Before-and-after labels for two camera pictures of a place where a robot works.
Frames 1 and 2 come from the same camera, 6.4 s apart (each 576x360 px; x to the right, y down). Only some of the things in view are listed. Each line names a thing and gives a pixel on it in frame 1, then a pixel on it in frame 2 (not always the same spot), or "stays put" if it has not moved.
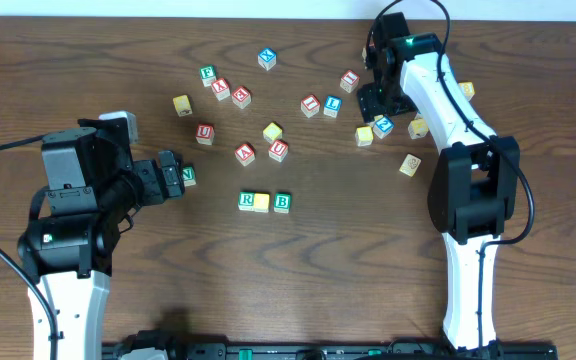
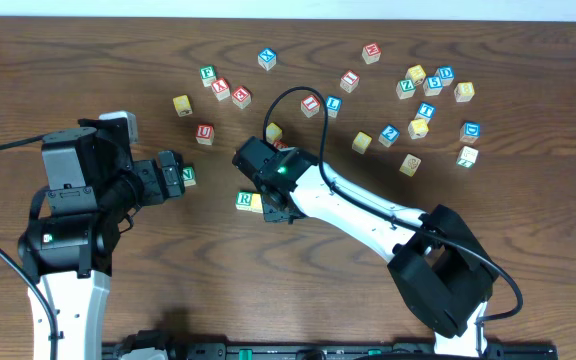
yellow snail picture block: x=410 y=165 stays put
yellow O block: x=261 y=202 stays put
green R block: x=246 y=201 stays put
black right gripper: x=373 y=103 → x=275 y=212
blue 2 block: x=383 y=127 → x=389 y=135
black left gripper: x=169 y=175 stays put
